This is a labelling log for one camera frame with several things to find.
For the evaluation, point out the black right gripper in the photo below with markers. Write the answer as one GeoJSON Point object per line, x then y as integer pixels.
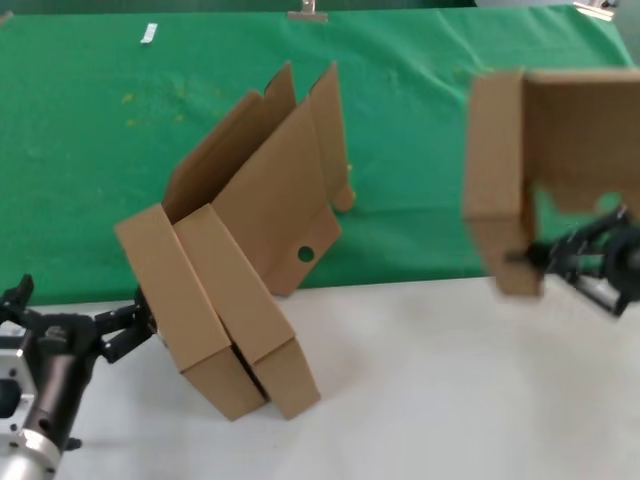
{"type": "Point", "coordinates": [627, 265]}

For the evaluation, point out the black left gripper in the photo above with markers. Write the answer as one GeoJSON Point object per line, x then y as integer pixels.
{"type": "Point", "coordinates": [57, 370]}

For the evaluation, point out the brown cardboard box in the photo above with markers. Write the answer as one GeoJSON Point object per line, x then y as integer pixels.
{"type": "Point", "coordinates": [165, 300]}
{"type": "Point", "coordinates": [495, 150]}
{"type": "Point", "coordinates": [250, 310]}

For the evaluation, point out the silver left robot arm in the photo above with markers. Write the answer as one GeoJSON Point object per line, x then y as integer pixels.
{"type": "Point", "coordinates": [25, 460]}

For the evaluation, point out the green table cloth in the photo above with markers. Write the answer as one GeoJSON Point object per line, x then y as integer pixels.
{"type": "Point", "coordinates": [75, 175]}

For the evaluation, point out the metal table clamp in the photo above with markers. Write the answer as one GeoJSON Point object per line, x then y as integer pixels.
{"type": "Point", "coordinates": [307, 16]}
{"type": "Point", "coordinates": [595, 9]}

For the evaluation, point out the small white paper strip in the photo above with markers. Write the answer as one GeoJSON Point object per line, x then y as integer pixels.
{"type": "Point", "coordinates": [148, 32]}

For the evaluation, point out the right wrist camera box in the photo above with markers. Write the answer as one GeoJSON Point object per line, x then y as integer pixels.
{"type": "Point", "coordinates": [600, 297]}

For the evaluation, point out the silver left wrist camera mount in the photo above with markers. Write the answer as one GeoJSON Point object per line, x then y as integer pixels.
{"type": "Point", "coordinates": [15, 395]}

